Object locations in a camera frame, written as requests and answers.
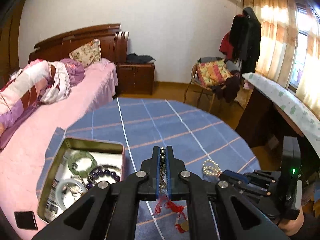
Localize wooden headboard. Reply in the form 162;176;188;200
28;23;129;64

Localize floral pillow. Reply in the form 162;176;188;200
69;38;101;68

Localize right hand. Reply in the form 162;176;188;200
277;206;304;236

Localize dark clothes on nightstand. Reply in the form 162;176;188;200
126;53;156;64

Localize blue plaid tablecloth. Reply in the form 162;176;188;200
36;97;261;240

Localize chair with colourful cushion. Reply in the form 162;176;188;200
183;57;241;112

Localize purple folded garment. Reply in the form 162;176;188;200
61;59;85;87

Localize printed paper liner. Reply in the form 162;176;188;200
44;149;123;223

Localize striped patchwork quilt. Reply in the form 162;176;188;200
1;60;55;133

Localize pale blue jade bangle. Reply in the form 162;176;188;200
55;178;78;211

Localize white patterned garment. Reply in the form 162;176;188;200
40;61;71;104

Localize wooden wardrobe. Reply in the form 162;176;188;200
0;0;25;88

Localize dark purple bead bracelet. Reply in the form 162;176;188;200
86;168;121;190

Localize brown wooden bead necklace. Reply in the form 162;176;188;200
152;194;189;234

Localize pearl bracelet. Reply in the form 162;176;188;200
202;159;222;178

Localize green jade segment bracelet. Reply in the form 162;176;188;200
68;151;99;178

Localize gold tin box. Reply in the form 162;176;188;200
36;135;125;224

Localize hanging dark coats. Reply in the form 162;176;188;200
219;7;261;74

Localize wooden nightstand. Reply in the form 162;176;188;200
116;63;155;95

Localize pink bed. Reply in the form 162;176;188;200
1;59;118;233

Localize black smartphone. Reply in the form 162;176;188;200
14;211;38;230

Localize silver wristwatch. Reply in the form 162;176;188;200
66;175;87;195

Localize desk with patterned cover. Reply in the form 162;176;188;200
235;73;319;159

